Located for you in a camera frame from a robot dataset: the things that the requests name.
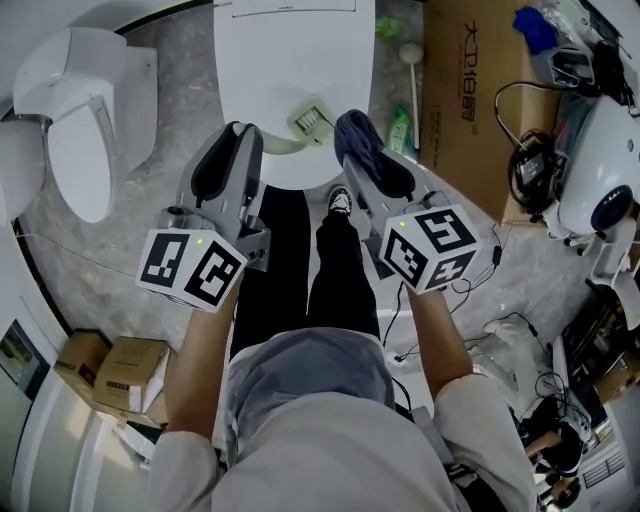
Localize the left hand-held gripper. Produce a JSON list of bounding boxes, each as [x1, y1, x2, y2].
[[135, 120, 274, 314]]

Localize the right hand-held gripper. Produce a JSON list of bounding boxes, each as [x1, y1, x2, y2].
[[341, 148, 485, 295]]

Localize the dark blue cloth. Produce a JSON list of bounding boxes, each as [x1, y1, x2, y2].
[[333, 109, 387, 175]]

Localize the pale green scrub brush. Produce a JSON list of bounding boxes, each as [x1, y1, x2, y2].
[[260, 94, 337, 157]]

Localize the person's left forearm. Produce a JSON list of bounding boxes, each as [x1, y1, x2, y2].
[[163, 289, 242, 437]]

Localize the person's right forearm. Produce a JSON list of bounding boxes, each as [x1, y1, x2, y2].
[[407, 287, 476, 401]]

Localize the white toilet with tank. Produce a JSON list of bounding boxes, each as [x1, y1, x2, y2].
[[12, 26, 160, 225]]

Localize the white ball-head long brush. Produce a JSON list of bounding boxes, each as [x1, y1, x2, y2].
[[398, 42, 425, 151]]

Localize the white flat-lid smart toilet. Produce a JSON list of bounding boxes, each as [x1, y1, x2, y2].
[[213, 0, 376, 190]]

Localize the person's right sneaker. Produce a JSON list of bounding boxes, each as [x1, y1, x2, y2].
[[327, 184, 357, 217]]

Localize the green cleaner bottle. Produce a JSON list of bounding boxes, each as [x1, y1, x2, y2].
[[384, 105, 417, 155]]

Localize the person's black trousers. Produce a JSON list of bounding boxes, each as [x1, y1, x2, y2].
[[228, 187, 382, 364]]

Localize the large printed cardboard box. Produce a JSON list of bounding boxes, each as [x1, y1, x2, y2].
[[416, 0, 601, 226]]

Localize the black square device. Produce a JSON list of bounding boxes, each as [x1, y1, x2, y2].
[[514, 148, 552, 187]]

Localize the crumpled green bag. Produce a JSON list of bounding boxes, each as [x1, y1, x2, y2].
[[374, 14, 402, 47]]

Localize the pale cardboard box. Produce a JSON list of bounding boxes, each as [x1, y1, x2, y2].
[[91, 335, 172, 417]]

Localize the white dome robot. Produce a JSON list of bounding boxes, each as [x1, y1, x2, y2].
[[554, 94, 640, 236]]

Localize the bright blue cloth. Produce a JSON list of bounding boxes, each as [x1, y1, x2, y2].
[[513, 6, 559, 55]]

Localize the grey metal case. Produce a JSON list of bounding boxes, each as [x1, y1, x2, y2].
[[532, 46, 596, 87]]

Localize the landscape picture panel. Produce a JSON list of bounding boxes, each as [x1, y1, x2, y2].
[[0, 319, 37, 387]]

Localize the person's white grey shirt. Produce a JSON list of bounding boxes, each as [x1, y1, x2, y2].
[[152, 327, 539, 512]]

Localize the black power adapter cable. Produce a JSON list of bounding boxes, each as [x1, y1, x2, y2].
[[379, 219, 506, 369]]

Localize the black cable bundle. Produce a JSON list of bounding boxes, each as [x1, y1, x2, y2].
[[493, 79, 571, 214]]

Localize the white robot frame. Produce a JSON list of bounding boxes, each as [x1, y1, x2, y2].
[[542, 209, 640, 301]]

